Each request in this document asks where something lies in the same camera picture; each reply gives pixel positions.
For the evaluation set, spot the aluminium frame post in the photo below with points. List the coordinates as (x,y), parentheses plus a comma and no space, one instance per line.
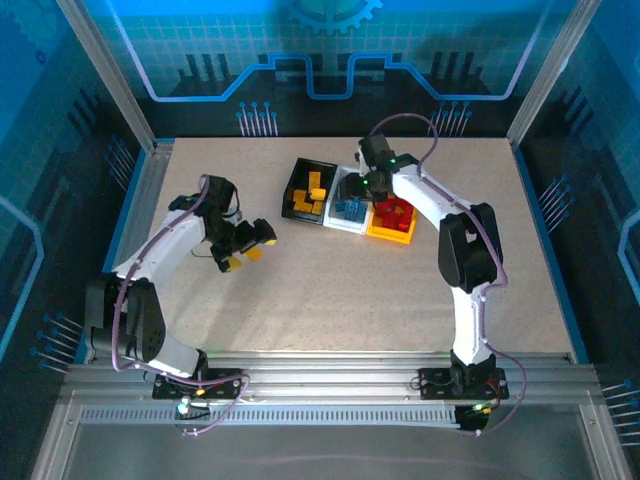
(111,75)
(551,75)

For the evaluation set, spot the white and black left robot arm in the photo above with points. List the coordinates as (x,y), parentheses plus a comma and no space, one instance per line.
(160,245)

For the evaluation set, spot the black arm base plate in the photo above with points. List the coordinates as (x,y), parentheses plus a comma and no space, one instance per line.
(225,387)
(435,387)

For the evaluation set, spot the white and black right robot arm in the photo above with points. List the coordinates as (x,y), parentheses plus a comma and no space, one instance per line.
(470,320)

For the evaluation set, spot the brushed metal panel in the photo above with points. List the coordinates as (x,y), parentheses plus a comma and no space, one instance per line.
(325,455)

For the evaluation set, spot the long aluminium frame rail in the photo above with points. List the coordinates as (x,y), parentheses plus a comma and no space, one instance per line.
(330,375)

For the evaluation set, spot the white plastic container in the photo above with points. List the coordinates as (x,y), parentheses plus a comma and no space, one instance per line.
(345,227)

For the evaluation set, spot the long blue lego brick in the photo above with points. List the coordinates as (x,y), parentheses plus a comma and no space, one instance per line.
(341,208)
(359,213)

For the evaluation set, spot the black plastic container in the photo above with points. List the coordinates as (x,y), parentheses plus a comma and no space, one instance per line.
(300,174)

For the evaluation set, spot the aluminium lower frame rail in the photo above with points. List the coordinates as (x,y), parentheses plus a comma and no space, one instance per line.
(605,445)
(56,445)

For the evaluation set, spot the yellow lego brick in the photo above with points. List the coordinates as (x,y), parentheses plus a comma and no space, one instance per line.
(314,179)
(318,208)
(318,193)
(299,195)
(303,206)
(253,253)

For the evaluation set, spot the aluminium side frame rail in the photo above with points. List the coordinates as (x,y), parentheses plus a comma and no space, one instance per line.
(135,215)

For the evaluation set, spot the large red lego brick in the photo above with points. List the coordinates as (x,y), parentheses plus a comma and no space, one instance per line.
(402,212)

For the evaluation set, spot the yellow plastic container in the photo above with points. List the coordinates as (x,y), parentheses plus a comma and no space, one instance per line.
(390,237)

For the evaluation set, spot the small lit circuit board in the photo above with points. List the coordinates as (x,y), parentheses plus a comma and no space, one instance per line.
(477,410)
(184,407)

